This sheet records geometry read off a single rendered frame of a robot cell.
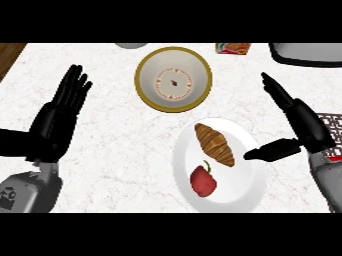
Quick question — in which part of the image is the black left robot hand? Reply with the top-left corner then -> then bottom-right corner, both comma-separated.
0,64 -> 94,164

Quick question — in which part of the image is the colourful food box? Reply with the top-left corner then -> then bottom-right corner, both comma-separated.
214,43 -> 252,56

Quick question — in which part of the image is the white plate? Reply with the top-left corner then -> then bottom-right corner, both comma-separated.
173,117 -> 267,214

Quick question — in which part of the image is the brown croissant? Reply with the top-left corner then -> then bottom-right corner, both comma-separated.
193,122 -> 236,168

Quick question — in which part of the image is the gold-rimmed white bowl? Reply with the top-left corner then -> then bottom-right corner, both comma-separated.
133,46 -> 214,113

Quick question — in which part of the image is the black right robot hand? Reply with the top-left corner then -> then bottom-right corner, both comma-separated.
242,71 -> 338,163

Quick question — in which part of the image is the red bell pepper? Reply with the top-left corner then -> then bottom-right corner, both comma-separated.
189,160 -> 218,198

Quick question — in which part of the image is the grey round object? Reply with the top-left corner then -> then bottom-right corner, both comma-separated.
114,43 -> 149,50

